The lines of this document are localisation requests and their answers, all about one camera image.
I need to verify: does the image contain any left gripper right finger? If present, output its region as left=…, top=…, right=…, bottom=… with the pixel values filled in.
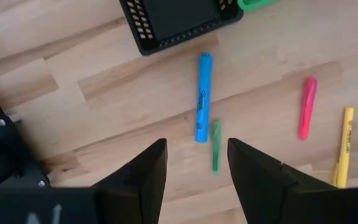
left=227, top=138, right=358, bottom=224

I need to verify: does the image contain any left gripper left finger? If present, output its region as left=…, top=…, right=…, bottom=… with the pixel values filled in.
left=0, top=138, right=168, bottom=224

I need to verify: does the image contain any green highlighter marker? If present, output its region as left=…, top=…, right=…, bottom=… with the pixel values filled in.
left=210, top=120, right=222, bottom=173

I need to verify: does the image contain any yellow highlighter marker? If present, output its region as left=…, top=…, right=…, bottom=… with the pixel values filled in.
left=333, top=107, right=355, bottom=189

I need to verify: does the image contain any blue highlighter marker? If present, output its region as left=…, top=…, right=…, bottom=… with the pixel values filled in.
left=195, top=52, right=214, bottom=143

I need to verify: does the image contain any pink highlighter marker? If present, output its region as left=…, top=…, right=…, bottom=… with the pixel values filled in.
left=298, top=77, right=318, bottom=141

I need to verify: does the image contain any black plastic basket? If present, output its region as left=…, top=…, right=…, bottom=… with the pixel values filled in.
left=119, top=0, right=244, bottom=56

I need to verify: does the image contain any green plastic basket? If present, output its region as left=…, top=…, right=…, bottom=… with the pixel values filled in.
left=237, top=0, right=279, bottom=12

